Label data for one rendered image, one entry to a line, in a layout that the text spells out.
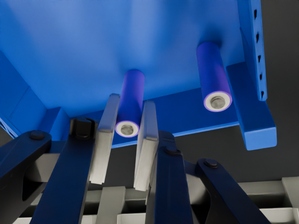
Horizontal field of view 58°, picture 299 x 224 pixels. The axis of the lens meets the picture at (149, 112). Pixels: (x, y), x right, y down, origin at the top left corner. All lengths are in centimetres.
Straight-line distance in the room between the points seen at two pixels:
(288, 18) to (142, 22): 53
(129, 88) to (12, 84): 10
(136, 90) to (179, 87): 5
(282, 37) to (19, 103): 61
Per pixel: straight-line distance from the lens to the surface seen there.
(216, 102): 17
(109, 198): 114
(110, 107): 16
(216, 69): 19
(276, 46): 73
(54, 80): 26
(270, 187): 113
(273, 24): 70
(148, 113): 16
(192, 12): 21
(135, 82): 22
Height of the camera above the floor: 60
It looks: 47 degrees down
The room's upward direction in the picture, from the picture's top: 175 degrees counter-clockwise
